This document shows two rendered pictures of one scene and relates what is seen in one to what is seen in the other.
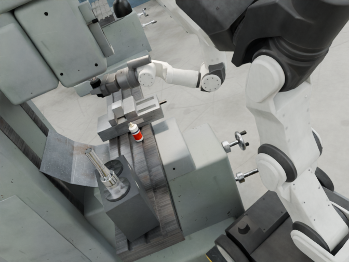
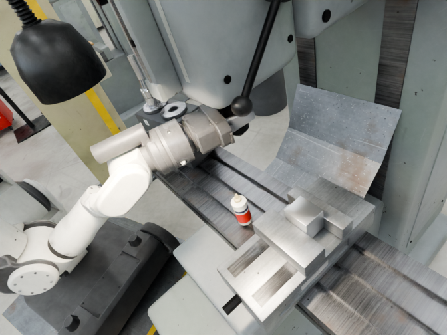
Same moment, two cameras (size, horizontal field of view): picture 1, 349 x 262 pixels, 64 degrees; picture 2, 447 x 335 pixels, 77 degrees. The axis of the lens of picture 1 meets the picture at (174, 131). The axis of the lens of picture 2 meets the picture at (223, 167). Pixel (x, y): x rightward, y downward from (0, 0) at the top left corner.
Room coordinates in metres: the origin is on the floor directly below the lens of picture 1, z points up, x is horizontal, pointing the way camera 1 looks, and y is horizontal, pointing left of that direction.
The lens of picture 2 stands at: (1.55, -0.05, 1.53)
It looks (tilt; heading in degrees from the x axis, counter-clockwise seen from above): 42 degrees down; 152
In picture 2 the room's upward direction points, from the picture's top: 20 degrees counter-clockwise
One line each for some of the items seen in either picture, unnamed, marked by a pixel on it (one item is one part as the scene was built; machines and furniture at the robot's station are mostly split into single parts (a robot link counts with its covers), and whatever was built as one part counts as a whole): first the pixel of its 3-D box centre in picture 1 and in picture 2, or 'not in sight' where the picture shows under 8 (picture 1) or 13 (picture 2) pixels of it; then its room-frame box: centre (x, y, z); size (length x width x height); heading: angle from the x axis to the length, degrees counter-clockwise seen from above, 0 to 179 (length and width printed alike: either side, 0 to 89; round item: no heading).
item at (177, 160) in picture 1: (141, 159); (269, 238); (1.15, 0.22, 0.76); 0.50 x 0.35 x 0.12; 88
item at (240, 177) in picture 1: (253, 171); not in sight; (0.99, -0.30, 0.48); 0.22 x 0.06 x 0.06; 88
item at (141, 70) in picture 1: (141, 72); (135, 154); (1.08, 0.03, 1.24); 0.11 x 0.11 x 0.11; 73
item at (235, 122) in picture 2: not in sight; (241, 121); (1.18, 0.21, 1.23); 0.06 x 0.02 x 0.03; 73
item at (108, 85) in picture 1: (117, 82); (193, 135); (1.12, 0.13, 1.23); 0.13 x 0.12 x 0.10; 163
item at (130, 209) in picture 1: (125, 195); (174, 129); (0.71, 0.25, 1.00); 0.22 x 0.12 x 0.20; 8
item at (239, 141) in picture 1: (234, 143); not in sight; (1.13, -0.28, 0.60); 0.16 x 0.12 x 0.12; 88
